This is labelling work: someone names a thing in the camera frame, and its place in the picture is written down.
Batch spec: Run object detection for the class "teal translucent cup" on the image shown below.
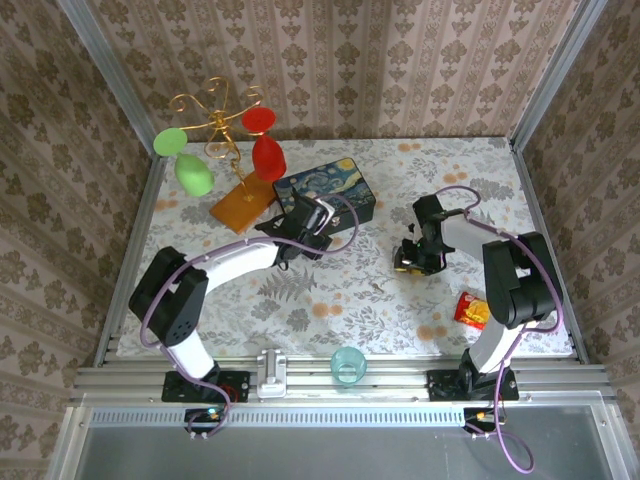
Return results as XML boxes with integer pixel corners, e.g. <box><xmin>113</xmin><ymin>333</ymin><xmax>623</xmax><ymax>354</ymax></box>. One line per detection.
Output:
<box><xmin>330</xmin><ymin>345</ymin><xmax>369</xmax><ymax>389</ymax></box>

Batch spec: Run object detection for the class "red yellow snack packet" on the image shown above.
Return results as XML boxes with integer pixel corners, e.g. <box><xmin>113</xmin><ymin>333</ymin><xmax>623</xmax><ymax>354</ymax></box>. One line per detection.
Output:
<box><xmin>452</xmin><ymin>290</ymin><xmax>491</xmax><ymax>332</ymax></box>

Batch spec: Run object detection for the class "grey slotted cable duct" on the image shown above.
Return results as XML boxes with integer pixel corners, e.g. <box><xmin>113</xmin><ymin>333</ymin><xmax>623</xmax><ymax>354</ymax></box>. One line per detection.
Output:
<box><xmin>88</xmin><ymin>405</ymin><xmax>607</xmax><ymax>427</ymax></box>

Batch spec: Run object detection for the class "small circuit board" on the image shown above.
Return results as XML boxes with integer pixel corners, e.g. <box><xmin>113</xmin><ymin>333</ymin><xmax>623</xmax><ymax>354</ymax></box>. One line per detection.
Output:
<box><xmin>462</xmin><ymin>406</ymin><xmax>507</xmax><ymax>437</ymax></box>
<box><xmin>183</xmin><ymin>406</ymin><xmax>227</xmax><ymax>437</ymax></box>

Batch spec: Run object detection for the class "floral tablecloth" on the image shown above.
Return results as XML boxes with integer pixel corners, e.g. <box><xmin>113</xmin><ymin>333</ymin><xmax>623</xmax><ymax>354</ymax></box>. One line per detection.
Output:
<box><xmin>116</xmin><ymin>136</ymin><xmax>575</xmax><ymax>360</ymax></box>

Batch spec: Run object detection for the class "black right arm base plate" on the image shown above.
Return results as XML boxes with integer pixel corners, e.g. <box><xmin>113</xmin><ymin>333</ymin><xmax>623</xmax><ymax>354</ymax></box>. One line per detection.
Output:
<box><xmin>426</xmin><ymin>368</ymin><xmax>521</xmax><ymax>403</ymax></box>

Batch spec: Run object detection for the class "red plastic wine glass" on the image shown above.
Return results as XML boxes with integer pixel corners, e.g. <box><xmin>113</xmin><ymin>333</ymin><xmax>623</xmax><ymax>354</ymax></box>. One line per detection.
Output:
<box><xmin>241</xmin><ymin>105</ymin><xmax>288</xmax><ymax>183</ymax></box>

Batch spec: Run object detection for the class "white latch clamp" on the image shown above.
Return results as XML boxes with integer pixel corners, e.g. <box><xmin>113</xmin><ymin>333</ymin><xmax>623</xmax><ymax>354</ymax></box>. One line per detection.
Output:
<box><xmin>255</xmin><ymin>349</ymin><xmax>290</xmax><ymax>400</ymax></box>

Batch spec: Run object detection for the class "starry night print box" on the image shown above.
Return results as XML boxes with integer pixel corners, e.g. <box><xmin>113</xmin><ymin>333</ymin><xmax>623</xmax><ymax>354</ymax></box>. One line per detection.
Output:
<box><xmin>272</xmin><ymin>157</ymin><xmax>377</xmax><ymax>237</ymax></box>

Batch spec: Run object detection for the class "aluminium front rail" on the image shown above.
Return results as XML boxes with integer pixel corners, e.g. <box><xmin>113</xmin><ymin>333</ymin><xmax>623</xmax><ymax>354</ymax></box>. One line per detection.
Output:
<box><xmin>73</xmin><ymin>363</ymin><xmax>615</xmax><ymax>402</ymax></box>

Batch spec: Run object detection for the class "gold wire glass rack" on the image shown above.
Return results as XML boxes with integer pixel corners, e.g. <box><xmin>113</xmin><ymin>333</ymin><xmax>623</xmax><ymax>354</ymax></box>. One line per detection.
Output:
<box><xmin>168</xmin><ymin>75</ymin><xmax>267</xmax><ymax>204</ymax></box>

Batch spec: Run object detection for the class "green plastic wine glass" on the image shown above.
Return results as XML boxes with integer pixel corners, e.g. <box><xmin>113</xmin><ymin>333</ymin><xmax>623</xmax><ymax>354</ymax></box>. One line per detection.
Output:
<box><xmin>152</xmin><ymin>126</ymin><xmax>216</xmax><ymax>198</ymax></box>

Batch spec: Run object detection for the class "wooden rack base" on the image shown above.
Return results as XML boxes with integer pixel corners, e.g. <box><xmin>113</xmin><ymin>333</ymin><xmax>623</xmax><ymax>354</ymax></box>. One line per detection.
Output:
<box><xmin>208</xmin><ymin>171</ymin><xmax>280</xmax><ymax>236</ymax></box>

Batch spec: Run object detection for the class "aluminium side rail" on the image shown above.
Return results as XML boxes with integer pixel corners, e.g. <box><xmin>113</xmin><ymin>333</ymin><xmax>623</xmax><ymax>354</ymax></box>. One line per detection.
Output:
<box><xmin>508</xmin><ymin>138</ymin><xmax>590</xmax><ymax>365</ymax></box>
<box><xmin>93</xmin><ymin>153</ymin><xmax>167</xmax><ymax>369</ymax></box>

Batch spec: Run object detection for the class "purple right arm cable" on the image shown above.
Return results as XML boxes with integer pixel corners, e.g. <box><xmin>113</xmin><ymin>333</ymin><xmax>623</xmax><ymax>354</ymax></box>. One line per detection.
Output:
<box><xmin>433</xmin><ymin>185</ymin><xmax>565</xmax><ymax>474</ymax></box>

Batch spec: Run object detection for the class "aluminium frame post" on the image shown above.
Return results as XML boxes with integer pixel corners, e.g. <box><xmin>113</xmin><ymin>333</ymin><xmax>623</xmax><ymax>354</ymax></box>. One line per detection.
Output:
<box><xmin>55</xmin><ymin>0</ymin><xmax>162</xmax><ymax>157</ymax></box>
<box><xmin>508</xmin><ymin>0</ymin><xmax>604</xmax><ymax>152</ymax></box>

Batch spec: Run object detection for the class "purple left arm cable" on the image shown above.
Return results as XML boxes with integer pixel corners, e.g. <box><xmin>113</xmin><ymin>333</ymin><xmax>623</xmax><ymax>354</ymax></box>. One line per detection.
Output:
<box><xmin>139</xmin><ymin>193</ymin><xmax>360</xmax><ymax>442</ymax></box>

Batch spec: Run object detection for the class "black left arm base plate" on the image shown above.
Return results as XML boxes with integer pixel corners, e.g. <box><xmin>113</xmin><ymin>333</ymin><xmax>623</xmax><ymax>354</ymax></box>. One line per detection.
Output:
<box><xmin>160</xmin><ymin>370</ymin><xmax>252</xmax><ymax>403</ymax></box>

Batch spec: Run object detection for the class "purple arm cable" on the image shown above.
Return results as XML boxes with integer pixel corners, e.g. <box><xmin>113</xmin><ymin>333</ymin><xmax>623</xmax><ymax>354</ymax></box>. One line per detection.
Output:
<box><xmin>433</xmin><ymin>185</ymin><xmax>565</xmax><ymax>474</ymax></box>
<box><xmin>139</xmin><ymin>193</ymin><xmax>360</xmax><ymax>442</ymax></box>

